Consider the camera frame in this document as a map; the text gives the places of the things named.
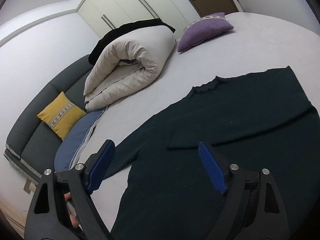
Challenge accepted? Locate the folded beige duvet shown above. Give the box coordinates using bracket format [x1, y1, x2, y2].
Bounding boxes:
[84, 25, 176, 112]

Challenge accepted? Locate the cream wardrobe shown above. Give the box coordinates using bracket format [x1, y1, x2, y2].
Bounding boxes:
[78, 0, 200, 38]

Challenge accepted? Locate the black garment behind duvet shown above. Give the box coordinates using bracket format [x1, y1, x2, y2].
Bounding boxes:
[88, 18, 176, 65]

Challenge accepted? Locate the person's left hand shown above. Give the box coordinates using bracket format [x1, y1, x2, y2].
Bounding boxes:
[64, 192, 80, 229]

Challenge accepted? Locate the white bed sheet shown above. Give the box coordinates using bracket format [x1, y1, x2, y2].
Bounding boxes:
[81, 13, 319, 231]

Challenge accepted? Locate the blue pillow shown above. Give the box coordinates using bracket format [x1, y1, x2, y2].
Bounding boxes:
[54, 107, 108, 172]

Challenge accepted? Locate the dark green sweater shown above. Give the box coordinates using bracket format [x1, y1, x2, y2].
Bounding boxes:
[106, 67, 319, 239]

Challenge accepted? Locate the yellow cushion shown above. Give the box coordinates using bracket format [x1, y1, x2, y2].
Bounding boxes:
[37, 92, 86, 140]

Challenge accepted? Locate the grey padded headboard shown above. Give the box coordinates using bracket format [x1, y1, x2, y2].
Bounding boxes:
[4, 55, 93, 184]

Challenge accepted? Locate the purple cushion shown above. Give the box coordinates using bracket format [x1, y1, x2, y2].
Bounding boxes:
[177, 12, 234, 53]

